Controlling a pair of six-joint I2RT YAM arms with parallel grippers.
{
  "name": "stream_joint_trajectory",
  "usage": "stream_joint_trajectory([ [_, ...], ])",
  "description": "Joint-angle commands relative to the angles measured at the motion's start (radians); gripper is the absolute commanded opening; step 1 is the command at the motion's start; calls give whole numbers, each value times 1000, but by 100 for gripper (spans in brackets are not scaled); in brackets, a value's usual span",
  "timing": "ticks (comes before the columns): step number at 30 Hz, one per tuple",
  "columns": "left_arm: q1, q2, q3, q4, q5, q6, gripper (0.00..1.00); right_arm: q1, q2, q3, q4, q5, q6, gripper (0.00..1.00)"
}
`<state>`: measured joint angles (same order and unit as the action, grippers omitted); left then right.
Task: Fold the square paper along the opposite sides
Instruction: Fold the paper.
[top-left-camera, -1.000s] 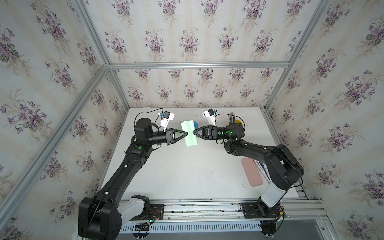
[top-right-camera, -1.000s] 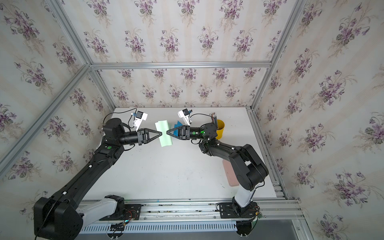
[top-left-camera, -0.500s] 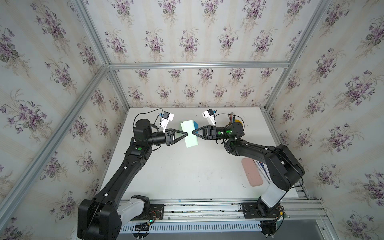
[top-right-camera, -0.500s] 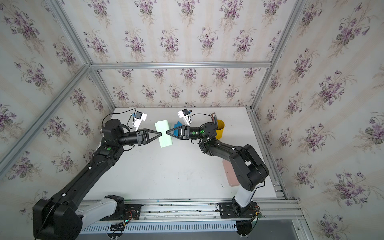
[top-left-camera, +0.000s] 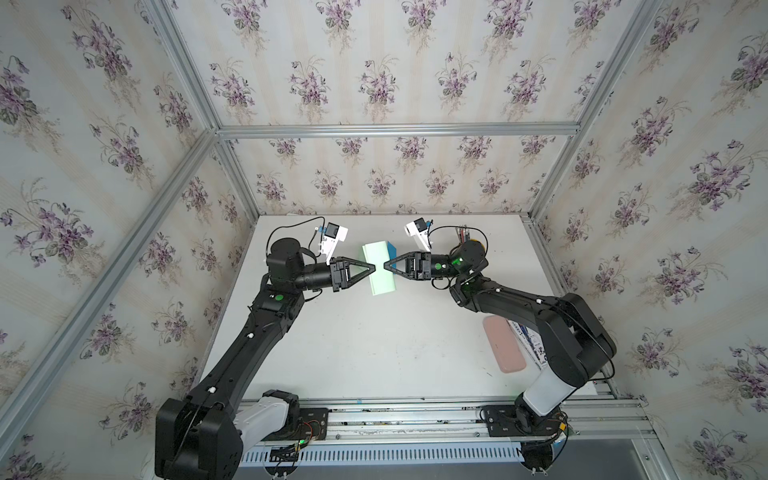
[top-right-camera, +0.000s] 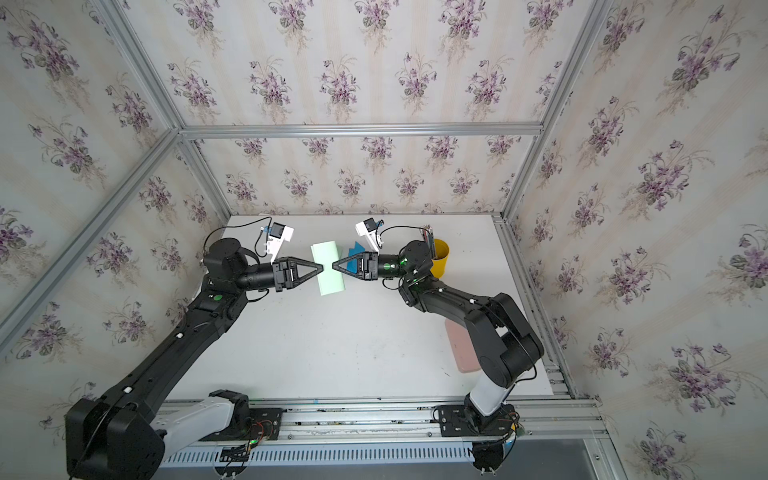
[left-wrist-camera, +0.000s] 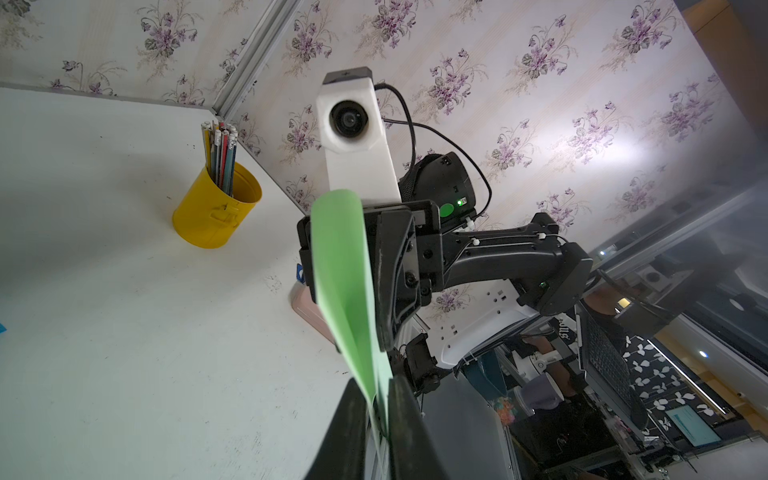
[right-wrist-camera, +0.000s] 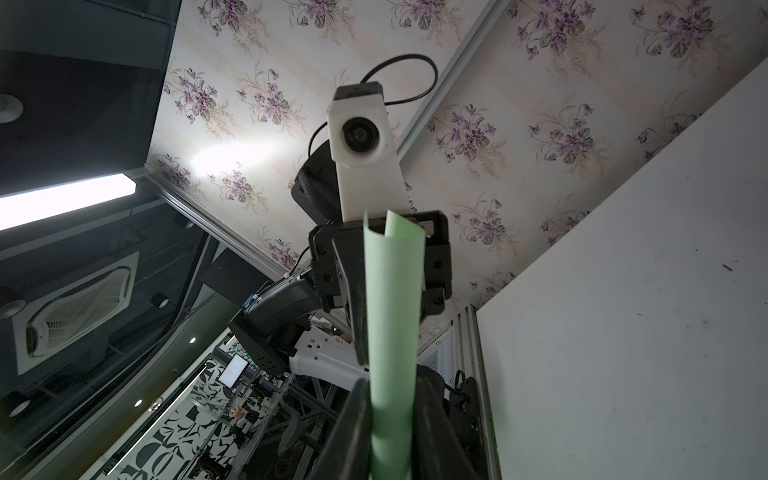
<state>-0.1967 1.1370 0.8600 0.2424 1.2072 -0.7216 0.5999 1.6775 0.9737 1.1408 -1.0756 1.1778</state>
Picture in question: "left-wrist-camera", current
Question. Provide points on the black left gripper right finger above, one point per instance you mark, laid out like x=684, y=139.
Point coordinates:
x=412, y=455

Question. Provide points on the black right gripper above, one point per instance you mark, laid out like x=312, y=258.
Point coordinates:
x=405, y=246

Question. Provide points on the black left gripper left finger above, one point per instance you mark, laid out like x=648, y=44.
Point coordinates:
x=342, y=453

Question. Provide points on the green paper sheet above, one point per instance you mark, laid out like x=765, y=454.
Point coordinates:
x=344, y=292

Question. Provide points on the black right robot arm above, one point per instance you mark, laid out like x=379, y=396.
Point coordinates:
x=547, y=273

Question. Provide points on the pen package box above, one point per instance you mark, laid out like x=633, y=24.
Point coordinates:
x=300, y=274

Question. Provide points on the yellow metal pencil bucket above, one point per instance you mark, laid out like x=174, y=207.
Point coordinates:
x=207, y=217

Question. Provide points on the dark blue pencil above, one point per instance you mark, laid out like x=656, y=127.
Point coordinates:
x=214, y=135

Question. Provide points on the yellow orange pencil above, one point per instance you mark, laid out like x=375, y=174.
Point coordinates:
x=207, y=135

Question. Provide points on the black laptop computer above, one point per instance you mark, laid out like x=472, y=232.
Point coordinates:
x=607, y=373

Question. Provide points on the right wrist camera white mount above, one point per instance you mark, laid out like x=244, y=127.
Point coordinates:
x=353, y=137

